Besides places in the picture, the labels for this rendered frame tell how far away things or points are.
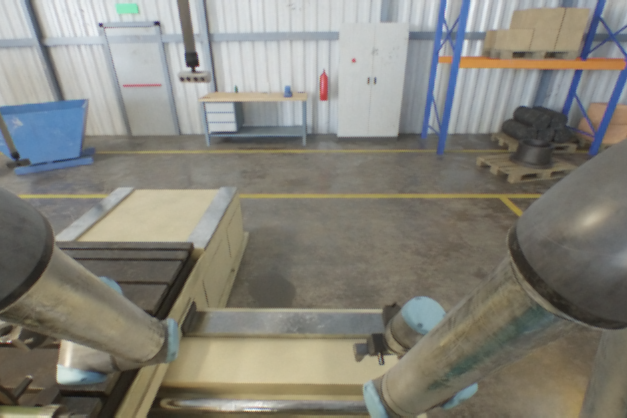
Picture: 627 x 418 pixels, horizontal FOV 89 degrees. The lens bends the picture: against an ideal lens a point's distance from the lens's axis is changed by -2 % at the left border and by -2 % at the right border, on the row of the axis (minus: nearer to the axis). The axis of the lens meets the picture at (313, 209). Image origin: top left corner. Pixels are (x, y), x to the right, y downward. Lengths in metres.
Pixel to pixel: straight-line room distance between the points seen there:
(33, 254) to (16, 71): 9.13
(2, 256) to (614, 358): 0.59
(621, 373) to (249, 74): 7.06
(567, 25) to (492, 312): 6.66
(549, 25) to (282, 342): 6.23
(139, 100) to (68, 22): 1.83
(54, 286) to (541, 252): 0.45
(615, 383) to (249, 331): 1.31
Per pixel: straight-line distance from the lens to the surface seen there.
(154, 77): 7.76
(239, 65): 7.22
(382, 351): 0.95
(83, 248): 1.95
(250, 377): 1.47
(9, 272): 0.36
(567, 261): 0.30
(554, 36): 6.86
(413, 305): 0.79
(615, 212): 0.30
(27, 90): 9.46
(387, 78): 6.60
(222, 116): 6.56
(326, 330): 1.55
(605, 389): 0.52
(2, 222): 0.35
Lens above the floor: 1.90
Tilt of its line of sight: 28 degrees down
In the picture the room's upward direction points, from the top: straight up
